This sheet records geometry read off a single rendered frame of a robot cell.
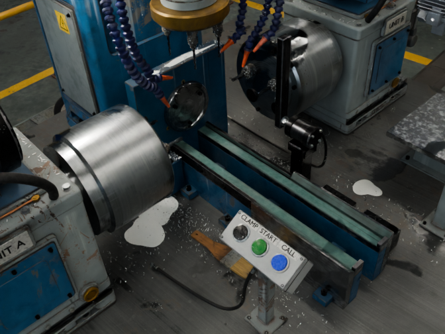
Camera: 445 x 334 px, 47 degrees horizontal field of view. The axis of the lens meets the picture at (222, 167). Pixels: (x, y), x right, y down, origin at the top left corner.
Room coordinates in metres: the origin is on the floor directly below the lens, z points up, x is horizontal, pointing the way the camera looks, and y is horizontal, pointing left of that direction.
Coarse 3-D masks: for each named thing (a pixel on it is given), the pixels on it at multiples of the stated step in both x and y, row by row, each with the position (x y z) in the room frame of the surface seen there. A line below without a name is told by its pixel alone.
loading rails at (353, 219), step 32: (192, 160) 1.03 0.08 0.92; (224, 160) 1.08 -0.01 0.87; (256, 160) 1.02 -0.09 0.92; (192, 192) 1.01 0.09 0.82; (224, 192) 0.93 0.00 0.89; (256, 192) 0.90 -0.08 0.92; (288, 192) 0.90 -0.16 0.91; (320, 192) 0.87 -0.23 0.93; (224, 224) 0.89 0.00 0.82; (288, 224) 0.79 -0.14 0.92; (320, 224) 0.82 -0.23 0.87; (352, 224) 0.77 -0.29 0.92; (320, 256) 0.69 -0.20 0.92; (352, 256) 0.74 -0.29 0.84; (384, 256) 0.72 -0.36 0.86; (320, 288) 0.67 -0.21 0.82; (352, 288) 0.64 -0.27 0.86
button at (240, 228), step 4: (236, 228) 0.65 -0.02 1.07; (240, 228) 0.64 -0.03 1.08; (244, 228) 0.64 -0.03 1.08; (236, 232) 0.64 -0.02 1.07; (240, 232) 0.64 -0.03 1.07; (244, 232) 0.63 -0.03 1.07; (236, 236) 0.63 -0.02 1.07; (240, 236) 0.63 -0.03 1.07; (244, 236) 0.63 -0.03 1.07; (240, 240) 0.63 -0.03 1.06
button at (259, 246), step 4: (256, 240) 0.61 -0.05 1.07; (260, 240) 0.61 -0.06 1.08; (252, 244) 0.61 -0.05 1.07; (256, 244) 0.61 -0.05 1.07; (260, 244) 0.60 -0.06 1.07; (264, 244) 0.60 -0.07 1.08; (252, 248) 0.60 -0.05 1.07; (256, 248) 0.60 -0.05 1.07; (260, 248) 0.60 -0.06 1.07; (264, 248) 0.59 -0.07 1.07; (256, 252) 0.59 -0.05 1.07; (260, 252) 0.59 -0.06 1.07
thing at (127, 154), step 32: (96, 128) 0.87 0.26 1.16; (128, 128) 0.88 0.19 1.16; (64, 160) 0.80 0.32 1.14; (96, 160) 0.79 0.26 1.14; (128, 160) 0.81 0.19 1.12; (160, 160) 0.84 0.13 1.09; (96, 192) 0.75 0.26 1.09; (128, 192) 0.77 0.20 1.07; (160, 192) 0.82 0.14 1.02; (96, 224) 0.75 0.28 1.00
